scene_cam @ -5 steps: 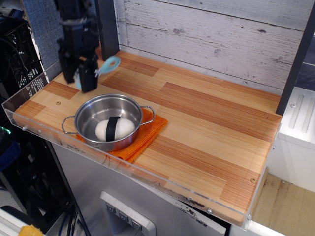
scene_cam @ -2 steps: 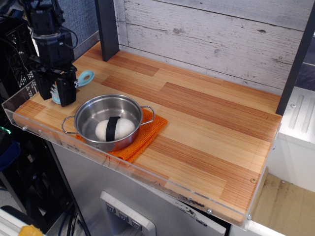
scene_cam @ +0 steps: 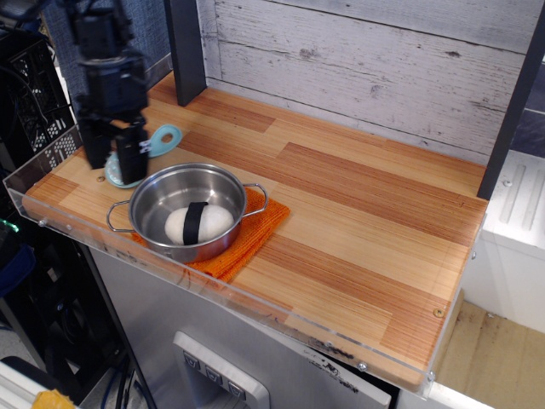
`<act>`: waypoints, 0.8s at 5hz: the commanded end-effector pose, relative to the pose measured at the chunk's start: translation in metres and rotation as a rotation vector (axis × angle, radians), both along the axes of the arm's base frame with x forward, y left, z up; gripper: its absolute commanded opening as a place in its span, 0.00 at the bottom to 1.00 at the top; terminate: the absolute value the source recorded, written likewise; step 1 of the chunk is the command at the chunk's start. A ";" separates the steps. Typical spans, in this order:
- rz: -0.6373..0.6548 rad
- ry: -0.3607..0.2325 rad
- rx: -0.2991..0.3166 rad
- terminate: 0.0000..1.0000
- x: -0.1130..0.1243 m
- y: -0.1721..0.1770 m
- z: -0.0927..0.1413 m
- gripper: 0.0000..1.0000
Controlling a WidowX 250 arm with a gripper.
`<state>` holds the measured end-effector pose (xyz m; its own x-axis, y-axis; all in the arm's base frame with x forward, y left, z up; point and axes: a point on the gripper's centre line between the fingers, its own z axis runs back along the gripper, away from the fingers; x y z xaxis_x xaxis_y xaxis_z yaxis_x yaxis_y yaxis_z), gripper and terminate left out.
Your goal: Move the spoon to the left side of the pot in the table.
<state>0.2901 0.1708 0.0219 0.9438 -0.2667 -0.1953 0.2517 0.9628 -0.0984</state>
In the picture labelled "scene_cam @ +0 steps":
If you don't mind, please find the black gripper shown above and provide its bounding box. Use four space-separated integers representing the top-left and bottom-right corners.
77 55 150 184

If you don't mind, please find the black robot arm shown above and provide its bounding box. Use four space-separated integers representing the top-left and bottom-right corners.
61 1 150 185

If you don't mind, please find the stainless steel pot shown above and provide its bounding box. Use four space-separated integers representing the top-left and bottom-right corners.
106 163 269 263

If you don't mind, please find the black perforated crate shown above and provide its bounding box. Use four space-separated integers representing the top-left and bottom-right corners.
1 24 76 172

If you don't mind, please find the clear acrylic table guard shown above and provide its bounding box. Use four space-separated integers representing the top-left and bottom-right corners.
5 123 482 395

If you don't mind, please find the white rice ball toy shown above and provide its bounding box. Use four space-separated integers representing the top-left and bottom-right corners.
164 202 234 245

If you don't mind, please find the orange cloth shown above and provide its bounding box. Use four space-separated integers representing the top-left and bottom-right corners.
129 186 292 284

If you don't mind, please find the silver toy fridge cabinet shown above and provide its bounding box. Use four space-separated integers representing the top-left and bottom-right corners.
90 250 399 408

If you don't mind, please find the white side counter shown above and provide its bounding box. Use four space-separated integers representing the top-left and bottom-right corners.
461 151 544 332

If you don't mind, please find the dark grey left post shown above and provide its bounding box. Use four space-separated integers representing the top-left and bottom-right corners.
163 0 207 107

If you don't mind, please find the dark grey post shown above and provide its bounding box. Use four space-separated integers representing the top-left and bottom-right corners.
477 2 544 200
163 0 207 107

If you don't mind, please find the dark grey right post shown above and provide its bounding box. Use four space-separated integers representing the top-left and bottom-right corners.
477 2 544 200

